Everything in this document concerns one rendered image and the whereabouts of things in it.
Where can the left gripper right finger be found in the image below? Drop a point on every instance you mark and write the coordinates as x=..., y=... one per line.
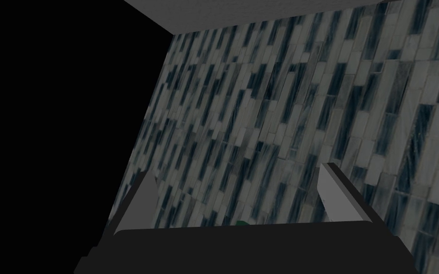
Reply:
x=341, y=199

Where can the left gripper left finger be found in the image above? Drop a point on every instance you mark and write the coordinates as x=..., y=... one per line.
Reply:
x=140, y=207

